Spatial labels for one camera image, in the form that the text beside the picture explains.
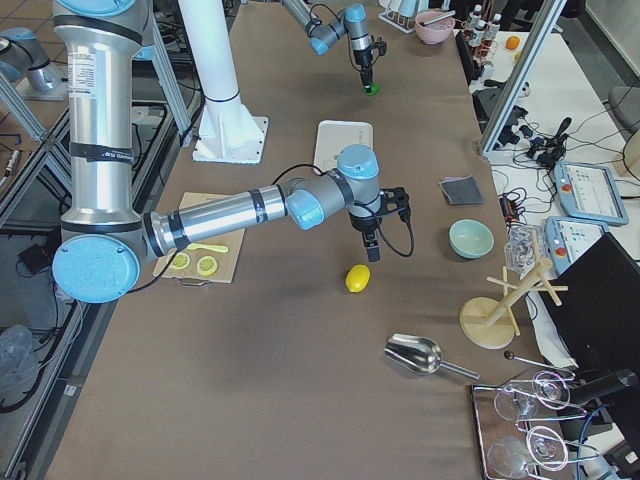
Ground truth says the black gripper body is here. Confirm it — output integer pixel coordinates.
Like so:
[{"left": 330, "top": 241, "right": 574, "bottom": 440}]
[
  {"left": 352, "top": 47, "right": 373, "bottom": 71},
  {"left": 349, "top": 213, "right": 379, "bottom": 241}
]

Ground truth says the green lime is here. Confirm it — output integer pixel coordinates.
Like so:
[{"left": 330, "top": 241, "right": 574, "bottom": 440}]
[{"left": 363, "top": 83, "right": 379, "bottom": 96}]

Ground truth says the yellow lemon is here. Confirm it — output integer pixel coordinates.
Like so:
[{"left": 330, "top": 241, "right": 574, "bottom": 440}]
[{"left": 345, "top": 264, "right": 371, "bottom": 293}]

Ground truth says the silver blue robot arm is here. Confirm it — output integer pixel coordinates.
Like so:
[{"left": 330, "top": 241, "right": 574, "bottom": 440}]
[
  {"left": 52, "top": 1, "right": 386, "bottom": 303},
  {"left": 281, "top": 0, "right": 377, "bottom": 94}
]

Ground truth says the beige rectangular tray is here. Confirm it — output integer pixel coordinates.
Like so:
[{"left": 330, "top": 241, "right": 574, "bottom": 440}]
[{"left": 313, "top": 120, "right": 374, "bottom": 171}]

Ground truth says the chrome glass rack tray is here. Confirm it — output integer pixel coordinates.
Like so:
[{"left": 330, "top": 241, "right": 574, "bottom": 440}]
[{"left": 471, "top": 370, "right": 600, "bottom": 479}]

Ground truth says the pink bowl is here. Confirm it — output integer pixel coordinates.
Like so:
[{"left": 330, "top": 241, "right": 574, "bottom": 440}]
[{"left": 415, "top": 11, "right": 455, "bottom": 45}]

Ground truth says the light green bowl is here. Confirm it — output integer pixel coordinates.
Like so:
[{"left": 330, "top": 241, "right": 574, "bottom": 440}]
[{"left": 448, "top": 219, "right": 495, "bottom": 259}]

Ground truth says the grey folded cloth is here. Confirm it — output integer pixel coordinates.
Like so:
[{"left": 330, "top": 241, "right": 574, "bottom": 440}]
[{"left": 439, "top": 176, "right": 484, "bottom": 206}]

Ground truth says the metal scoop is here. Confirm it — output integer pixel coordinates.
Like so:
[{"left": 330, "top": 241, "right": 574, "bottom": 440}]
[{"left": 384, "top": 333, "right": 480, "bottom": 380}]

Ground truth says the bottle carrier with bottles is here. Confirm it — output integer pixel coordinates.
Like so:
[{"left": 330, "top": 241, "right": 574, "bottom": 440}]
[{"left": 462, "top": 4, "right": 502, "bottom": 66}]

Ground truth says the wooden mug tree stand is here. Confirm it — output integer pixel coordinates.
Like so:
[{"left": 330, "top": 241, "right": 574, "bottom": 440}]
[{"left": 459, "top": 232, "right": 569, "bottom": 349}]

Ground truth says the clear plastic container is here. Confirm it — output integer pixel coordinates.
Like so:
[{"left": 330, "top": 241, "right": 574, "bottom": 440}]
[{"left": 504, "top": 225, "right": 548, "bottom": 274}]

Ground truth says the orange fruit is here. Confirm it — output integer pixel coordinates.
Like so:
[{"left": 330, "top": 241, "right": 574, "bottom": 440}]
[{"left": 505, "top": 35, "right": 520, "bottom": 51}]

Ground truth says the yellow plastic knife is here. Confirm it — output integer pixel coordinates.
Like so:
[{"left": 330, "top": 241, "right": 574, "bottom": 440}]
[{"left": 187, "top": 243, "right": 229, "bottom": 253}]

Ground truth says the lemon slice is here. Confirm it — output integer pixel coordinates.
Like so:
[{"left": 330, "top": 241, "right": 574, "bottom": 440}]
[
  {"left": 169, "top": 252, "right": 191, "bottom": 270},
  {"left": 196, "top": 255, "right": 219, "bottom": 277}
]

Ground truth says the bamboo cutting board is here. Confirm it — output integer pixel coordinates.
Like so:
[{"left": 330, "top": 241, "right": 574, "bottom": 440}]
[{"left": 152, "top": 192, "right": 246, "bottom": 285}]

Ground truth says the teach pendant tablet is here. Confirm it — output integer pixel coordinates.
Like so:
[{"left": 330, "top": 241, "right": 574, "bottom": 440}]
[
  {"left": 553, "top": 160, "right": 629, "bottom": 226},
  {"left": 544, "top": 216, "right": 609, "bottom": 275}
]

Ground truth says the wine glass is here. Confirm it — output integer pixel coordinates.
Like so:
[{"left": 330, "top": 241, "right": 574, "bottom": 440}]
[
  {"left": 486, "top": 426, "right": 569, "bottom": 479},
  {"left": 494, "top": 371, "right": 570, "bottom": 422}
]

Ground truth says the black monitor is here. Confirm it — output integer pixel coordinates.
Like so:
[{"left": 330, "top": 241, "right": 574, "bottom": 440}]
[{"left": 544, "top": 233, "right": 639, "bottom": 372}]

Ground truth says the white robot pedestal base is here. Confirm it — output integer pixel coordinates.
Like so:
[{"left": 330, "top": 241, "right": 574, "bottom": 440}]
[{"left": 179, "top": 0, "right": 268, "bottom": 165}]

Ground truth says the aluminium frame post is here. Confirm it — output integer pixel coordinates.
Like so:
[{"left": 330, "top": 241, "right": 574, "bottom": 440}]
[{"left": 478, "top": 0, "right": 566, "bottom": 157}]

